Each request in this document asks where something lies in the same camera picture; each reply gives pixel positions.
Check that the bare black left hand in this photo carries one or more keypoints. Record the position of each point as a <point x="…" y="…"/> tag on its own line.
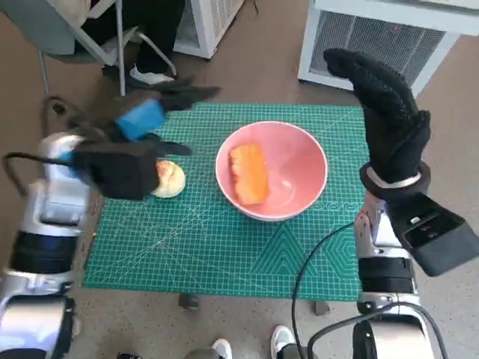
<point x="138" y="119"/>

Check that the black knitted gloved right hand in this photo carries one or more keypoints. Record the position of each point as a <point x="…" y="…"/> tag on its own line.
<point x="393" y="123"/>

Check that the round pale toy bun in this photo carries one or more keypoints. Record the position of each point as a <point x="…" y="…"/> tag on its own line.
<point x="172" y="179"/>

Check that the pink bowl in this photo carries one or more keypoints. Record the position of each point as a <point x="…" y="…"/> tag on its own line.
<point x="299" y="168"/>

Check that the long orange toy bread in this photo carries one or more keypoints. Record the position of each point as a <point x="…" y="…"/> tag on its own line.
<point x="249" y="175"/>

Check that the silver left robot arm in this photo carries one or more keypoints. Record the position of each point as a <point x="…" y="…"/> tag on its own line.
<point x="56" y="202"/>

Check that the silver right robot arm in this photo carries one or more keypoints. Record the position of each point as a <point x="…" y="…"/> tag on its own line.
<point x="385" y="269"/>

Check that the white cabinet with grille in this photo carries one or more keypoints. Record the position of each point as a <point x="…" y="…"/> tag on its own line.
<point x="374" y="33"/>

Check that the seated person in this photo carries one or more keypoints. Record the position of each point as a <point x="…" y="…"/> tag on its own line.
<point x="157" y="30"/>

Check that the small white cabinet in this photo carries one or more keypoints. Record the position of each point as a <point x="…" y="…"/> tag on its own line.
<point x="217" y="30"/>

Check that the grey chair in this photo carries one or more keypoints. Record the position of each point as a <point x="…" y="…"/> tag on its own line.
<point x="37" y="30"/>

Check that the green cutting mat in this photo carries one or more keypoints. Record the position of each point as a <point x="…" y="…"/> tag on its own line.
<point x="209" y="254"/>

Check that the grey table foot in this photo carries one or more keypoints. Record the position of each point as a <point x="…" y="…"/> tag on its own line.
<point x="322" y="307"/>
<point x="188" y="303"/>

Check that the person with white shoes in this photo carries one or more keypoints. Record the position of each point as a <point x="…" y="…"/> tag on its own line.
<point x="281" y="338"/>

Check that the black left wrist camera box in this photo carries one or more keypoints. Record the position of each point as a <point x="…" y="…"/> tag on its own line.
<point x="119" y="172"/>

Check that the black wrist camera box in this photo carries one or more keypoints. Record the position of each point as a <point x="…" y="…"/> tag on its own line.
<point x="438" y="239"/>
<point x="119" y="172"/>

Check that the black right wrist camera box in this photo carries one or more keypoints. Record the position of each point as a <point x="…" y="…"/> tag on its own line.
<point x="438" y="239"/>

